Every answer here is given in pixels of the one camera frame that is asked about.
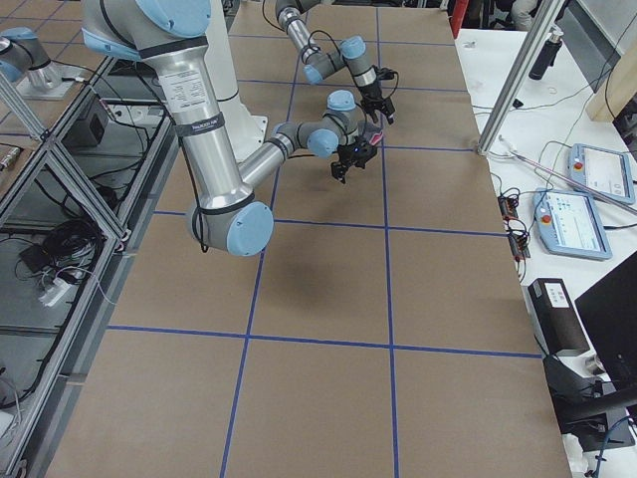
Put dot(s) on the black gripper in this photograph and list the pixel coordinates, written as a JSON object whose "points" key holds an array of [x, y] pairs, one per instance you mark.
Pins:
{"points": [[349, 152], [372, 94]]}

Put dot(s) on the pink and grey towel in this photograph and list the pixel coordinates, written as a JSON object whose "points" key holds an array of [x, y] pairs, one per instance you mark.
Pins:
{"points": [[373, 134]]}

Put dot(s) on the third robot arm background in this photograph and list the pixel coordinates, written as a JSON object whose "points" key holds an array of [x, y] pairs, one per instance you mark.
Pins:
{"points": [[26, 63]]}

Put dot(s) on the small circuit board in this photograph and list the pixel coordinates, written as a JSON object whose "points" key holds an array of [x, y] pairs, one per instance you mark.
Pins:
{"points": [[509, 206]]}

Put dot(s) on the black bottle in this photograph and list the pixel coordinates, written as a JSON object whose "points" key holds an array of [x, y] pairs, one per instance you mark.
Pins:
{"points": [[546, 56]]}

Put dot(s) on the near teach pendant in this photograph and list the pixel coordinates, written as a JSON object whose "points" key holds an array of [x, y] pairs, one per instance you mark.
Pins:
{"points": [[569, 225]]}

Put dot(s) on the teach pendant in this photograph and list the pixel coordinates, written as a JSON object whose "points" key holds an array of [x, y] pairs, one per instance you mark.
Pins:
{"points": [[604, 170], [569, 225]]}

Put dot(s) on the far teach pendant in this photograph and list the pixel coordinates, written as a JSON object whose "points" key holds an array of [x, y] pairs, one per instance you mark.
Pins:
{"points": [[604, 170]]}

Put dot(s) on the black box with label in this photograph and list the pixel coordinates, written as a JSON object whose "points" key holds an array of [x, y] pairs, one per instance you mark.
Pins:
{"points": [[557, 319]]}

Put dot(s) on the black monitor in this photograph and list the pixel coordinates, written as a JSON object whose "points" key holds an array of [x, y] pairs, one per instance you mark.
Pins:
{"points": [[608, 312]]}

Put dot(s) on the white power strip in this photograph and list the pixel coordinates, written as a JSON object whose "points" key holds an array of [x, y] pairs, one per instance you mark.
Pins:
{"points": [[55, 292]]}

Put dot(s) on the black power adapter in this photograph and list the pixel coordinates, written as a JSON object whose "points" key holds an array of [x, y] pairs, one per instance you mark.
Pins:
{"points": [[35, 258]]}

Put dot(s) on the black monitor stand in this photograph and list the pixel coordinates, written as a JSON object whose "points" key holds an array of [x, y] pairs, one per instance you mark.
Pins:
{"points": [[588, 407]]}

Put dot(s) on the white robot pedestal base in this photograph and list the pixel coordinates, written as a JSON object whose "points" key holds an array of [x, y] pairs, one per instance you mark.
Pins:
{"points": [[246, 131]]}

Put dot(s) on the aluminium frame post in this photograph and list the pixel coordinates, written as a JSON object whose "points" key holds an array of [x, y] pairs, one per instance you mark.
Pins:
{"points": [[535, 37]]}

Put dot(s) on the black box under frame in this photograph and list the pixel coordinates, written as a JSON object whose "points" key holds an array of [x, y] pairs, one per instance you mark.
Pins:
{"points": [[90, 126]]}

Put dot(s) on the aluminium frame rail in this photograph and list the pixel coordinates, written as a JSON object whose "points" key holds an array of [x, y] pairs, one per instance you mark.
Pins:
{"points": [[88, 207]]}

